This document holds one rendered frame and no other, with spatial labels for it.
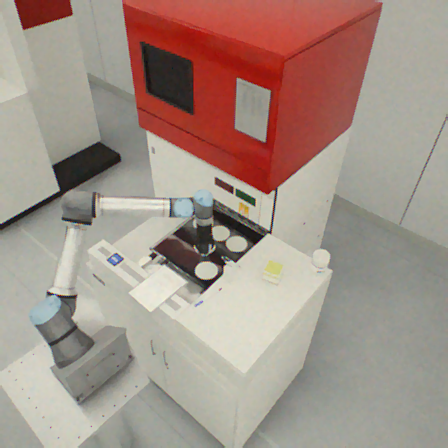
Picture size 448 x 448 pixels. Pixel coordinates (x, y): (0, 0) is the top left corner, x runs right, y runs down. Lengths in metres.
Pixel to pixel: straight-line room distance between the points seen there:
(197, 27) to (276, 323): 1.15
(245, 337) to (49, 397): 0.76
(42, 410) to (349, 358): 1.78
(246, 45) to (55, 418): 1.47
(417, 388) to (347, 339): 0.47
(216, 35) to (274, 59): 0.25
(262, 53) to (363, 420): 1.99
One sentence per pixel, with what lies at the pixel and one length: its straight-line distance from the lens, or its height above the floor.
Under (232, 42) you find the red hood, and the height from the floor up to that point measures 1.80.
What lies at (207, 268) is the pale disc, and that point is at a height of 0.90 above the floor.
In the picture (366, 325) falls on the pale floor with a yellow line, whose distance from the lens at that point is 2.97.
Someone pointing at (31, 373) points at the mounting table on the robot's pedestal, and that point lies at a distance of 1.87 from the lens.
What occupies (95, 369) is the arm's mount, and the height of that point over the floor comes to 0.94.
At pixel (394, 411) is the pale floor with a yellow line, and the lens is 2.75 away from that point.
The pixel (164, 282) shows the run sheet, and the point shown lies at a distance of 1.79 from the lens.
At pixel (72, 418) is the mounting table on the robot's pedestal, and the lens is 1.74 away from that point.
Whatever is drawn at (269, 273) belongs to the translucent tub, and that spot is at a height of 1.03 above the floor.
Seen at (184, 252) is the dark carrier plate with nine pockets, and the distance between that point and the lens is 1.98.
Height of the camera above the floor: 2.38
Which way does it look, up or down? 45 degrees down
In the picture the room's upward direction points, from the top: 2 degrees clockwise
